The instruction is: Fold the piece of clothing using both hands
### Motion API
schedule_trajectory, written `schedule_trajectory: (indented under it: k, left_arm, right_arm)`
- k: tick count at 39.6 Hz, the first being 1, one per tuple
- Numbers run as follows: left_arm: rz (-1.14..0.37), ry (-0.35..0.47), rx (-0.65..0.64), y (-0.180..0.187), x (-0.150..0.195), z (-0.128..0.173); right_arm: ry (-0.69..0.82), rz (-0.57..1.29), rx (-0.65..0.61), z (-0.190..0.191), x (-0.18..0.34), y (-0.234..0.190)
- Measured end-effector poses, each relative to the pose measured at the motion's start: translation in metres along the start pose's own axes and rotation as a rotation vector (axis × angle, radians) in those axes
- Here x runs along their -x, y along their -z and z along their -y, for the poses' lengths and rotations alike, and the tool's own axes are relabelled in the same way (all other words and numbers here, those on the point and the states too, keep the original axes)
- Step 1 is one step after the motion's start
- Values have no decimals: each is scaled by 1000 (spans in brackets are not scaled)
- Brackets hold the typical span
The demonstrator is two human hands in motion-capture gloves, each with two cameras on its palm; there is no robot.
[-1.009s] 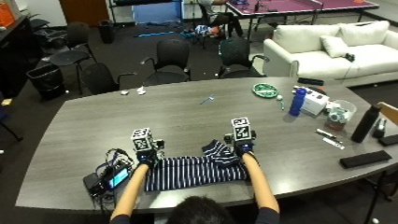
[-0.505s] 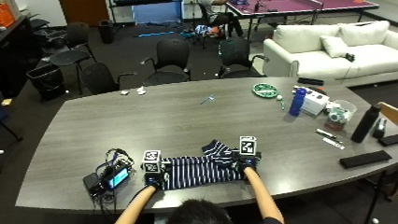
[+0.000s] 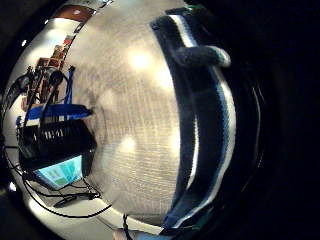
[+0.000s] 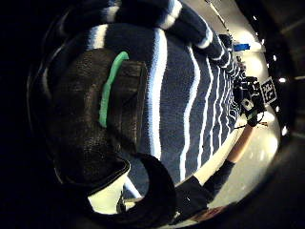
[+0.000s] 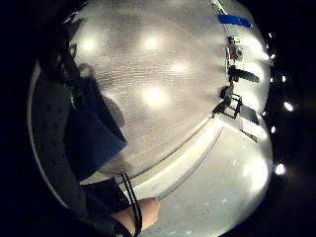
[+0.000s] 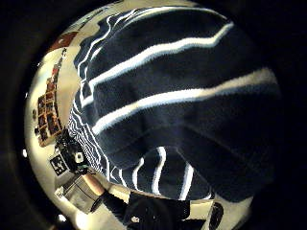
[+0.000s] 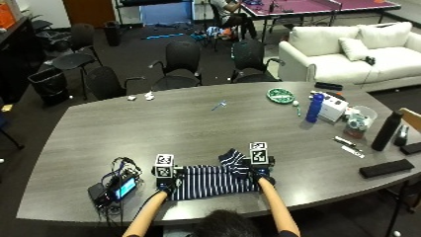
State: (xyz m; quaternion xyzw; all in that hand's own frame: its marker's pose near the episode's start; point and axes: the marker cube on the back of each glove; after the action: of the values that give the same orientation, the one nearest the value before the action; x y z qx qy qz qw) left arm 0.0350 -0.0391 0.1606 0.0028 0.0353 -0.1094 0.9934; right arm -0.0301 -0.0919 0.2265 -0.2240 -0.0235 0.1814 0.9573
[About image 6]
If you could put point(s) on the wooden wall shelf with items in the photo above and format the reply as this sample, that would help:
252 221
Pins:
48 115

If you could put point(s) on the the person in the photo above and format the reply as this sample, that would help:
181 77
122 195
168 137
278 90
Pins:
153 212

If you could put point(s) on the navy white striped sweater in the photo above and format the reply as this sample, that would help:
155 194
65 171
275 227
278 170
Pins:
179 111

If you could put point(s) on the grey white box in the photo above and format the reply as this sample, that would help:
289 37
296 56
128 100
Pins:
77 194

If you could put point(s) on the white marker cube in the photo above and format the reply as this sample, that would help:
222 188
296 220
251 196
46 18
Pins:
58 165

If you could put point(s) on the red wall hanging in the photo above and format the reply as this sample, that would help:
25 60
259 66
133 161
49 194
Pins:
64 40

